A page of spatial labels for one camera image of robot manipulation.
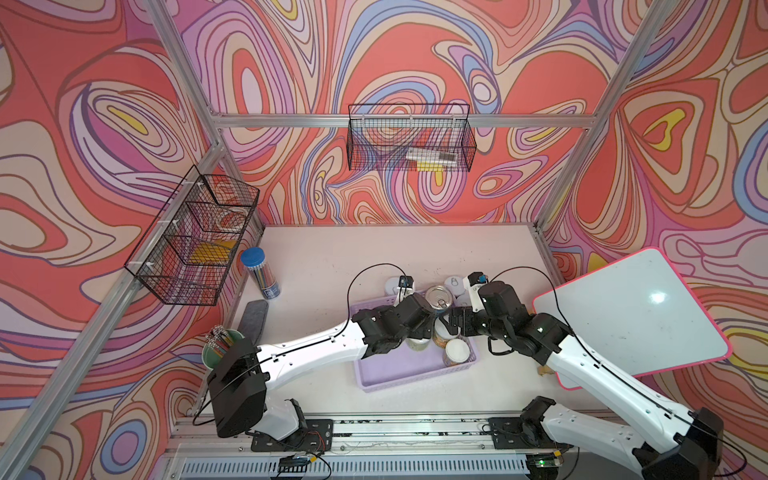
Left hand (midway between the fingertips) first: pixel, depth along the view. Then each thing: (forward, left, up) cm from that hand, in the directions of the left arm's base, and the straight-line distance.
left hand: (421, 318), depth 78 cm
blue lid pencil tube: (+20, +50, +1) cm, 54 cm away
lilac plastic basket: (-6, +5, -19) cm, 20 cm away
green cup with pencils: (-7, +51, +2) cm, 51 cm away
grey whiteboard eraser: (+6, +51, -13) cm, 53 cm away
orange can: (-6, -10, -8) cm, 14 cm away
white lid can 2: (-2, 0, -12) cm, 13 cm away
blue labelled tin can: (+8, -6, -3) cm, 11 cm away
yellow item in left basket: (+9, +51, +17) cm, 54 cm away
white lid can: (-2, -6, -5) cm, 8 cm away
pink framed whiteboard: (-3, -51, +8) cm, 52 cm away
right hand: (-2, -9, +1) cm, 9 cm away
